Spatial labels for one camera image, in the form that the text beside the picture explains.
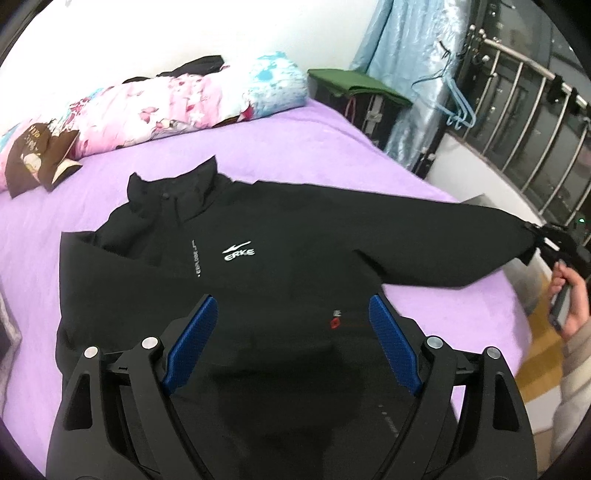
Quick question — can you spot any black clip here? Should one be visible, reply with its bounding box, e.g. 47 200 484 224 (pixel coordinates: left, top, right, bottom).
547 74 567 103

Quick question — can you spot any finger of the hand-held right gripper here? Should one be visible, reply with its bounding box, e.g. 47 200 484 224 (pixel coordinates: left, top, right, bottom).
526 224 563 259

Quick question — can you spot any brown printed cloth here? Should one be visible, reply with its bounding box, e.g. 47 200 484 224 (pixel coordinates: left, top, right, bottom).
4 121 84 199

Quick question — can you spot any purple bed sheet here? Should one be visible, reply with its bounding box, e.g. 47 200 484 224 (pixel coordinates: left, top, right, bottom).
0 99 532 462

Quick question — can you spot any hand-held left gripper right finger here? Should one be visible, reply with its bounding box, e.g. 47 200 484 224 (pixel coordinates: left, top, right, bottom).
368 294 539 480

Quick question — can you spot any green cloth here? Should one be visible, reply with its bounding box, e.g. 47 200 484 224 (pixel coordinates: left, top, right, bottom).
307 68 413 108

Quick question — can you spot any dark storage box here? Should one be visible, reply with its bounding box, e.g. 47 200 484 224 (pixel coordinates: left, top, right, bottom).
308 83 437 176

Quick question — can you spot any light blue plastic hanger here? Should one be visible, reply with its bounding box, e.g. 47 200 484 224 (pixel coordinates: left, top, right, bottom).
443 74 477 131

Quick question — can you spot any pink floral quilt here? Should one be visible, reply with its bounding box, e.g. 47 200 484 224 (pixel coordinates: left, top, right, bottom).
0 69 259 162

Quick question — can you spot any black garment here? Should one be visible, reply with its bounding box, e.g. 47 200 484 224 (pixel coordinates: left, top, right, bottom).
122 55 225 85

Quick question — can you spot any light blue floral pillow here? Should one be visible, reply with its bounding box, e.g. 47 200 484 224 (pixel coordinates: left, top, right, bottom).
240 52 309 118

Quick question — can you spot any person's right hand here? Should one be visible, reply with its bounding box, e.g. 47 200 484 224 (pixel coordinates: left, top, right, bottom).
547 261 591 343

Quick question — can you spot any black jacket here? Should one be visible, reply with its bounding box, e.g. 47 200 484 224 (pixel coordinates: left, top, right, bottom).
54 155 546 480

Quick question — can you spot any light blue curtain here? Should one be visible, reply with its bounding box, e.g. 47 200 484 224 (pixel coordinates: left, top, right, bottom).
350 0 477 169

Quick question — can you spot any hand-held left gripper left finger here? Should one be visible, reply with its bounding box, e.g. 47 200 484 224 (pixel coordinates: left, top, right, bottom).
46 295 220 480

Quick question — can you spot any person's right forearm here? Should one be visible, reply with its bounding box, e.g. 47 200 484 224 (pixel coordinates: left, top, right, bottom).
551 318 591 446

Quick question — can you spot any thin blue wire hanger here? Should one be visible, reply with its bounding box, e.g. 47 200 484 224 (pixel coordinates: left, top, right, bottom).
412 41 462 116

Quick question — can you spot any metal railing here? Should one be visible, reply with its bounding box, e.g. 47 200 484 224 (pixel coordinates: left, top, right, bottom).
455 23 591 227

